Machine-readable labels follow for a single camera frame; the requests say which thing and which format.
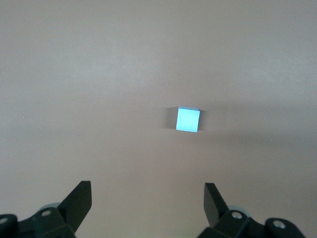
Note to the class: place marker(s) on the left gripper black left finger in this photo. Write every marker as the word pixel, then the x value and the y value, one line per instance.
pixel 79 203

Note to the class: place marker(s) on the light blue foam block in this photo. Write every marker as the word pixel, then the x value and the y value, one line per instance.
pixel 187 120

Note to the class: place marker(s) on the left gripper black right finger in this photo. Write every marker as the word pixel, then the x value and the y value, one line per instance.
pixel 213 205

